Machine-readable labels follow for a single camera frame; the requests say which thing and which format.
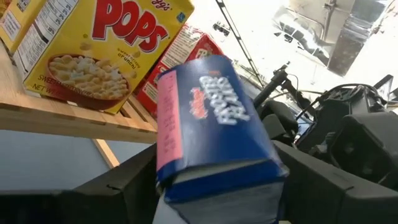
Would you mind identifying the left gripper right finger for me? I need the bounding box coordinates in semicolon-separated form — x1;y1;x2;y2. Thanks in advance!
273;141;398;224

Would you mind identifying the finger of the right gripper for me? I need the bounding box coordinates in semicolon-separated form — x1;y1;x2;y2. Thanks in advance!
331;111;398;190
259;100;299;146

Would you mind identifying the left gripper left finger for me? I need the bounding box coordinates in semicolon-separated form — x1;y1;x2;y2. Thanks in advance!
0;144;162;224

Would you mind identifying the blue Frosted Flakes cereal box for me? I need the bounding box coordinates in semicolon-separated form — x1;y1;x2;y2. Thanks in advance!
152;54;290;224

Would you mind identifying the red Froot Loops cereal box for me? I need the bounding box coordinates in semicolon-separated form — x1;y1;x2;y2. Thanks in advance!
136;23;225;121

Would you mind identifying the yellow Corn Pops cereal box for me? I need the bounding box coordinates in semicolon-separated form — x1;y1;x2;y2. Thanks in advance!
0;0;47;56
12;0;196;115

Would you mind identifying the wooden slatted shelf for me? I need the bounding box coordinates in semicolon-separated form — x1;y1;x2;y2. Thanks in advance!
0;40;159;170

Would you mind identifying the blue grey table mat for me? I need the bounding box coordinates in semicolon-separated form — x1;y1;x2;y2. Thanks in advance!
0;129;156;191

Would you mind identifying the silver ceiling air duct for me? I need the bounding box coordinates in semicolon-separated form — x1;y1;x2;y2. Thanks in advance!
273;0;386;77

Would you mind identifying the black overhead rail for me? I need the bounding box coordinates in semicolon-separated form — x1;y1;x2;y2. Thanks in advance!
215;0;266;88

